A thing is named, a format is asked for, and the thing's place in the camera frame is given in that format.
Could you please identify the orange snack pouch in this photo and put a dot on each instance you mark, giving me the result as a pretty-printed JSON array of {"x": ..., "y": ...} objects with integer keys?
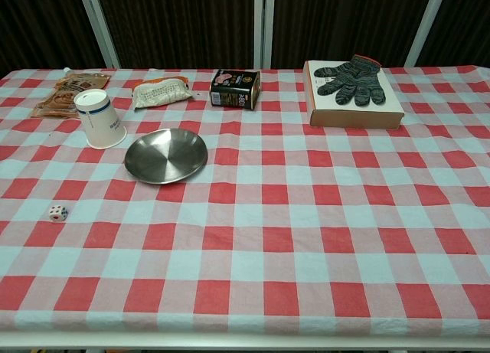
[{"x": 61, "y": 94}]

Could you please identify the white paper cup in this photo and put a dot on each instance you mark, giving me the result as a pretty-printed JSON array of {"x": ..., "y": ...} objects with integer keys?
[{"x": 100, "y": 119}]

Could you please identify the white die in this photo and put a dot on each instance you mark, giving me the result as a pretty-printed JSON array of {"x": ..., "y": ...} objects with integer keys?
[{"x": 57, "y": 214}]

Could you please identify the grey striped knit glove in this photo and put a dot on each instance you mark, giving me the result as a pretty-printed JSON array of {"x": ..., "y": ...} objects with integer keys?
[{"x": 352, "y": 81}]

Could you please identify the black luncheon meat can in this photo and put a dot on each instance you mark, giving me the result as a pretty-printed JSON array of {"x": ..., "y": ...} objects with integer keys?
[{"x": 233, "y": 90}]

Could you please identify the red white checkered tablecloth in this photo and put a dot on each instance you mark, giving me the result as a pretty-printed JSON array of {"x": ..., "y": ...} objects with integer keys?
[{"x": 268, "y": 234}]

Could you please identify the white book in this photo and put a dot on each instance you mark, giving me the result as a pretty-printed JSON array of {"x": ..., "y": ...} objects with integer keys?
[{"x": 356, "y": 113}]

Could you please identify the white partition post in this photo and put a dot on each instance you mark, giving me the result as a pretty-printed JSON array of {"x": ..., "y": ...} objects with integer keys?
[
  {"x": 97, "y": 23},
  {"x": 426, "y": 23},
  {"x": 263, "y": 23}
]

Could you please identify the round metal plate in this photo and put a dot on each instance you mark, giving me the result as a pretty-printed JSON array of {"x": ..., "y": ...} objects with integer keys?
[{"x": 164, "y": 157}]

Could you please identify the white orange snack packet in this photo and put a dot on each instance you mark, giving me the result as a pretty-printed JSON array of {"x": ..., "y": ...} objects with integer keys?
[{"x": 161, "y": 93}]

